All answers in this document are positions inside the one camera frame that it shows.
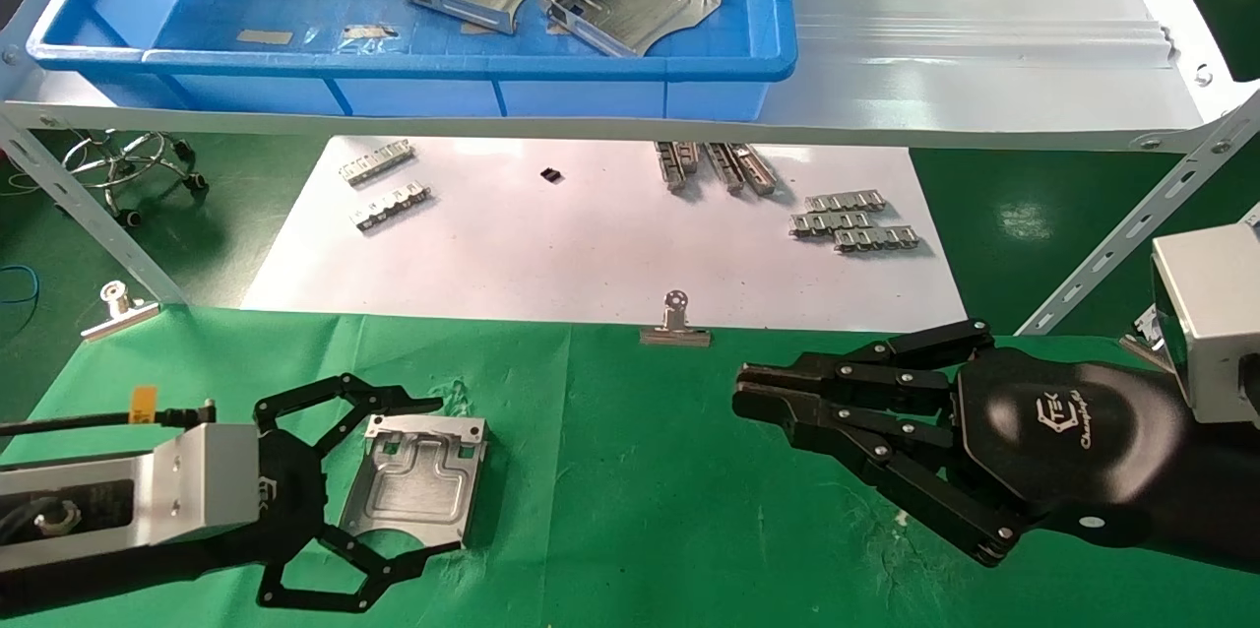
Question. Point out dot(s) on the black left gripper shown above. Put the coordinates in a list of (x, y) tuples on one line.
[(295, 500)]

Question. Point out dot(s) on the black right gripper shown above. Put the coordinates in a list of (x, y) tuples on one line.
[(1063, 441)]

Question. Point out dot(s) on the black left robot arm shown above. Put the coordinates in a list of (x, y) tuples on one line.
[(118, 579)]

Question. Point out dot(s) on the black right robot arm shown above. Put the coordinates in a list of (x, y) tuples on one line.
[(1221, 500)]

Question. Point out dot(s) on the small notched metal strip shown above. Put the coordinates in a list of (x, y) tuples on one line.
[(829, 224), (878, 239), (376, 162), (847, 203), (392, 206)]

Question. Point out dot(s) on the green cloth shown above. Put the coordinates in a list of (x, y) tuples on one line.
[(640, 510)]

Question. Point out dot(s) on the white paper sheet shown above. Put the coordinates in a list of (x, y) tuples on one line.
[(591, 244)]

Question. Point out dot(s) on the perforated white shelf brace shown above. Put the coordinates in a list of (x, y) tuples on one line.
[(1142, 219), (89, 215)]

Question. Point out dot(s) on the white metal shelf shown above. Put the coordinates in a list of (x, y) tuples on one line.
[(984, 67)]

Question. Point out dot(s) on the chrome stool base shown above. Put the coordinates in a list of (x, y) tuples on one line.
[(128, 160)]

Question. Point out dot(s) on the blue plastic bin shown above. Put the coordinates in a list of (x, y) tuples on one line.
[(443, 67)]

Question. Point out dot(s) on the grey tape piece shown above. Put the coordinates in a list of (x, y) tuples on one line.
[(477, 29), (372, 31), (264, 36)]

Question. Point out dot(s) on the small metal rail part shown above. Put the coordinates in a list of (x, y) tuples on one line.
[(726, 169), (670, 167), (756, 169), (690, 156)]

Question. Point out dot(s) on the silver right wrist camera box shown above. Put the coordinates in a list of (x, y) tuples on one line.
[(1216, 313)]

